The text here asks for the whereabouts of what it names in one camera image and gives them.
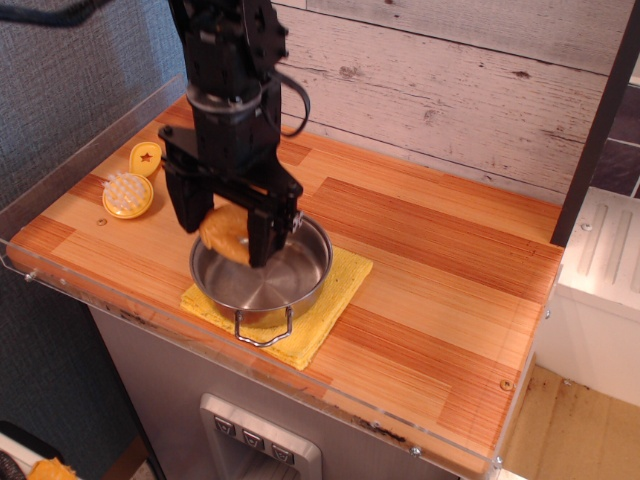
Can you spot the orange toy piece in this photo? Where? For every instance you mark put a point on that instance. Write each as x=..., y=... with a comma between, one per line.
x=51, y=469

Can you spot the yellow folded cloth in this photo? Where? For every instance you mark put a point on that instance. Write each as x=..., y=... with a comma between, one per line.
x=310, y=329

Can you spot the dark vertical post right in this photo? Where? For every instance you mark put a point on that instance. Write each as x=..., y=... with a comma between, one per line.
x=609, y=104

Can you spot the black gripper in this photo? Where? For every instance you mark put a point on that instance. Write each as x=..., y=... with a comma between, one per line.
x=232, y=152

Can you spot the yellow scrub brush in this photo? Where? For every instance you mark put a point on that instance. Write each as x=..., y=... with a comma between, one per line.
x=128, y=195

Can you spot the orange toy chicken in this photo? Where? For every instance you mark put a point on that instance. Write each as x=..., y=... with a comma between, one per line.
x=224, y=230

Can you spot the grey toy fridge cabinet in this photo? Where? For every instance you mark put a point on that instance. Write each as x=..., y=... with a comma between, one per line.
x=381, y=401

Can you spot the silver dispenser panel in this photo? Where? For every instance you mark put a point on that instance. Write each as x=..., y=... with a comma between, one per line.
x=246, y=446

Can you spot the white toy appliance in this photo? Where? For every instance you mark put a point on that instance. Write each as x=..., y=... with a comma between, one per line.
x=590, y=331

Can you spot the stainless steel pot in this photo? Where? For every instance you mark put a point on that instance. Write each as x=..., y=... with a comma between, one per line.
x=263, y=303

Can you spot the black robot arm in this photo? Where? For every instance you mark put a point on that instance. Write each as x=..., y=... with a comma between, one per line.
x=231, y=49

